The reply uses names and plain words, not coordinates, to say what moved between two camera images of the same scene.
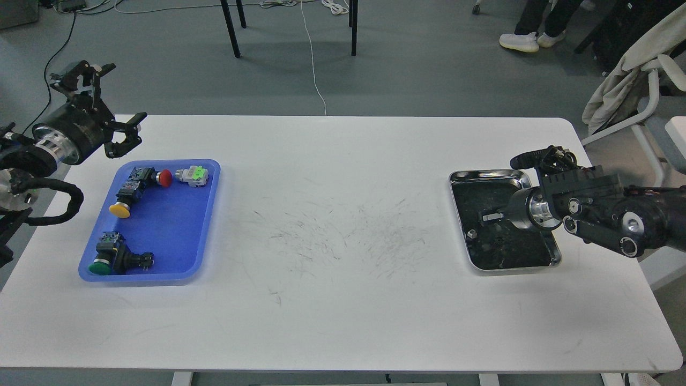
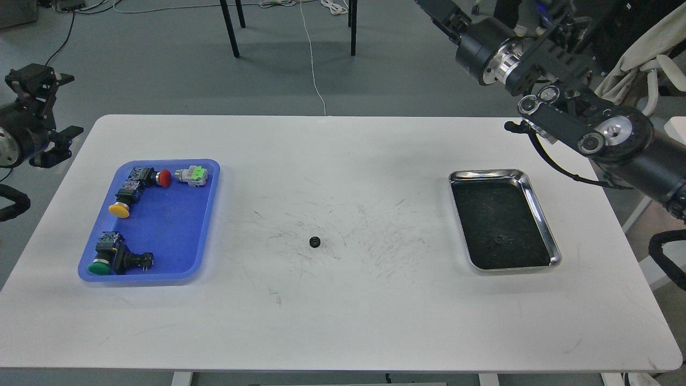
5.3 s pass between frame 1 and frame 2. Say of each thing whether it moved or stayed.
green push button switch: stayed
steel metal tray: stayed
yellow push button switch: stayed
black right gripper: moved
